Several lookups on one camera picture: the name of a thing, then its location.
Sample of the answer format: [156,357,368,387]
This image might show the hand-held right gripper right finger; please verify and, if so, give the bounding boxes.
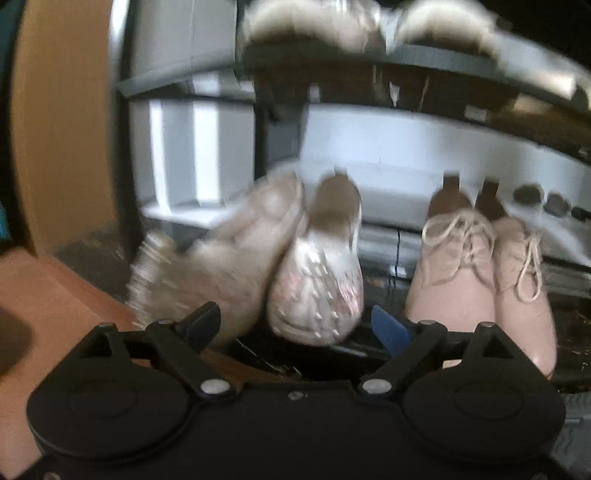
[358,305,518,398]

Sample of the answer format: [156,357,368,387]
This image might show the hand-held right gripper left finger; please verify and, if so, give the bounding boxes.
[76,302,236,398]

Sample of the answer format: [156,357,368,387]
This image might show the white studded sneaker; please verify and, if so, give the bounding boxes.
[268,173,365,347]
[127,171,308,349]

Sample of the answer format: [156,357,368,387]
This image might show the black metal shoe rack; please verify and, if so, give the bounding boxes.
[108,0,591,384]

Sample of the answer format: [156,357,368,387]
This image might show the pink lace-up shoe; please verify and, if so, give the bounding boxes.
[404,175,497,326]
[475,180,559,381]

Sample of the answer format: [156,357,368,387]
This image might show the wooden cabinet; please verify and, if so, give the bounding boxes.
[11,0,121,257]

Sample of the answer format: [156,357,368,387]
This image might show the pale fluffy slipper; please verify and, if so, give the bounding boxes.
[397,4,504,58]
[245,0,384,51]

